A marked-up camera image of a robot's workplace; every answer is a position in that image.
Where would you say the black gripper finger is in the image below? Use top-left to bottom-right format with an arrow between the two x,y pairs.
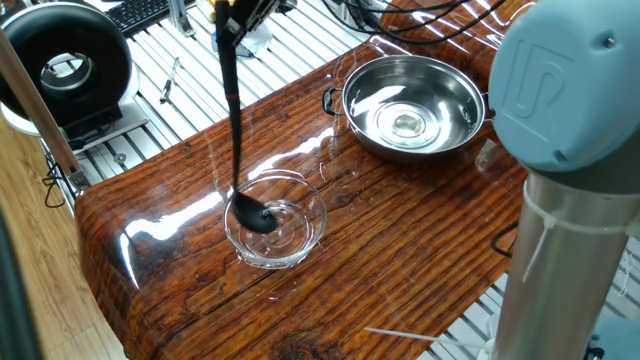
232,0 -> 282,47
229,0 -> 264,30

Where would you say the wooden slat post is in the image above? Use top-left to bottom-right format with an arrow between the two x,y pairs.
0,28 -> 92,194

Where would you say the thin black cable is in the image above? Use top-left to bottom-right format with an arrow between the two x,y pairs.
42,152 -> 69,209

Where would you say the glossy wood-grain table mat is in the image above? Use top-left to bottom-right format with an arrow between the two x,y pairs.
73,0 -> 539,360

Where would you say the steel pot with black handles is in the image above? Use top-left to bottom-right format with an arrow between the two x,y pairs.
322,53 -> 496,164

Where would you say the black ring-shaped device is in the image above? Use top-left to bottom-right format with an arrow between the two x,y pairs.
0,1 -> 150,151

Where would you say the black ladle with red accents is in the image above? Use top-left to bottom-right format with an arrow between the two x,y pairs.
214,0 -> 280,235

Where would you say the silver pen tool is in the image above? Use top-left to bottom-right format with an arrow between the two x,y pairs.
159,56 -> 181,105

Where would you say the black computer keyboard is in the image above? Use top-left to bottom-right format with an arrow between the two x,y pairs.
103,0 -> 174,37

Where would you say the clear glass bowl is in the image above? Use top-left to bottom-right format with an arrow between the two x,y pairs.
222,168 -> 329,270

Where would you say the blue tissue pack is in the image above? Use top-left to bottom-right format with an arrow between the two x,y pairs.
210,19 -> 274,57

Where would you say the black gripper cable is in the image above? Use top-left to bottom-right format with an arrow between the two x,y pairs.
322,0 -> 507,46

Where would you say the short aluminium profile post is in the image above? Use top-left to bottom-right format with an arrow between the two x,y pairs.
167,0 -> 197,38

